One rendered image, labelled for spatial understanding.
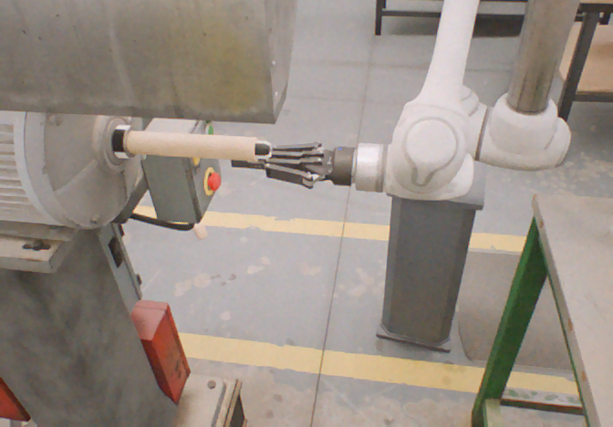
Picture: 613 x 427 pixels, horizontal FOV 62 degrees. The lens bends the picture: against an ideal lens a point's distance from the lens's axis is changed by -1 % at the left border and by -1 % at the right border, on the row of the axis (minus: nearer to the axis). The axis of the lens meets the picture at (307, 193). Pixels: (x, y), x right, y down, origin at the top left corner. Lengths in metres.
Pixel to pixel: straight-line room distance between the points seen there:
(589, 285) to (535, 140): 0.50
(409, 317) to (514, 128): 0.83
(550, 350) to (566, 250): 1.07
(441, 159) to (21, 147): 0.53
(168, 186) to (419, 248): 0.88
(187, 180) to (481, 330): 1.39
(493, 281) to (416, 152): 1.59
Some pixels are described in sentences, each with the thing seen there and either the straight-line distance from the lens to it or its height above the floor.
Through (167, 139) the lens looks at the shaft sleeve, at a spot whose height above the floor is 1.26.
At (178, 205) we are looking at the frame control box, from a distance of 1.08.
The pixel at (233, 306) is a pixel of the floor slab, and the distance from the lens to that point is 2.14.
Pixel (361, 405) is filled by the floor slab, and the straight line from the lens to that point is 1.87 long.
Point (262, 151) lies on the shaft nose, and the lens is 0.69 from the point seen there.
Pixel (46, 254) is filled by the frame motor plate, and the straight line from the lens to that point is 0.83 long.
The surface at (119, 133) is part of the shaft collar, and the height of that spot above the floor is 1.27.
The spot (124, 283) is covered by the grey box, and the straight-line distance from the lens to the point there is 1.27.
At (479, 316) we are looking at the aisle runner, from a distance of 2.14.
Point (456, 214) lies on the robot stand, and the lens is 1.55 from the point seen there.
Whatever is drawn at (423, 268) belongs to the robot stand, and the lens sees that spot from 1.72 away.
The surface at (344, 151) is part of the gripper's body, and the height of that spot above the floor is 1.11.
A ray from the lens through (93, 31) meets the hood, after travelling 0.51.
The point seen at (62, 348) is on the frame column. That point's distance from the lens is 1.06.
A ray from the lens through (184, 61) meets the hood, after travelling 0.48.
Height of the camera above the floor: 1.63
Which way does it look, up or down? 38 degrees down
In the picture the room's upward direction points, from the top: 3 degrees counter-clockwise
